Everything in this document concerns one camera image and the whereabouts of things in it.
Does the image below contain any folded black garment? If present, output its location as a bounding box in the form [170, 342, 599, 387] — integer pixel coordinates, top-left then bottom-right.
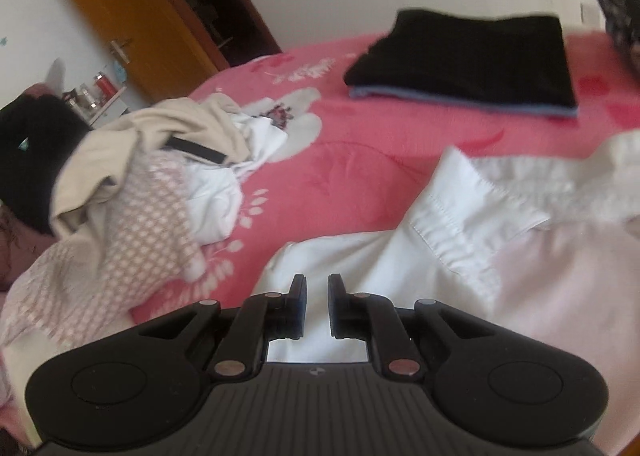
[342, 8, 578, 109]

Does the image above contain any red bottle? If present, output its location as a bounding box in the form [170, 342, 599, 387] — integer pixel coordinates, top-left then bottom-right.
[94, 72, 115, 106]

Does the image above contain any white button shirt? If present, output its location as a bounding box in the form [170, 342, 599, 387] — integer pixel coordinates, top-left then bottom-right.
[260, 128, 640, 437]

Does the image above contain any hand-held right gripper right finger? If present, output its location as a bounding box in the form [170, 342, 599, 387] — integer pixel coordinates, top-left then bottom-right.
[327, 273, 501, 382]

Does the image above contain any pink floral blanket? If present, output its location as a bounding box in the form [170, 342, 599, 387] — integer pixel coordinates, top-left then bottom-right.
[0, 31, 640, 329]

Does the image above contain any white side table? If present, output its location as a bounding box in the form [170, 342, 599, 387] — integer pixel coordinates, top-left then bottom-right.
[62, 86, 132, 128]

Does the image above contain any black garment strap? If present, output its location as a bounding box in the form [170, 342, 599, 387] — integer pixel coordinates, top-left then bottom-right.
[167, 136, 226, 165]

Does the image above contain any crumpled white garment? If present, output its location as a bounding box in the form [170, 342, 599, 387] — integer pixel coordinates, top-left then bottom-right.
[185, 111, 288, 244]

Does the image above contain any pink checked garment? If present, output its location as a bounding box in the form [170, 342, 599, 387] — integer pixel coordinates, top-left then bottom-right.
[0, 153, 206, 352]

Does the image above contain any beige garment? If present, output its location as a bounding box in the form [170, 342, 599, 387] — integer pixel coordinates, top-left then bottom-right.
[50, 96, 261, 239]

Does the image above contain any metal door handle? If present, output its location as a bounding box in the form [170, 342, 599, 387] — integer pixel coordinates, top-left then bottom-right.
[109, 38, 135, 62]

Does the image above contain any wooden door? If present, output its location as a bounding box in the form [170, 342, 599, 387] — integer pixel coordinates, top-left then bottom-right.
[42, 0, 218, 102]

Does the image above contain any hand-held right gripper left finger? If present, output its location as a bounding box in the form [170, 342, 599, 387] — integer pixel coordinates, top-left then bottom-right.
[140, 273, 308, 382]

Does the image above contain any brown door frame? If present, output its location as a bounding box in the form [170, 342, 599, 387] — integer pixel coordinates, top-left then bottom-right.
[125, 0, 282, 72]

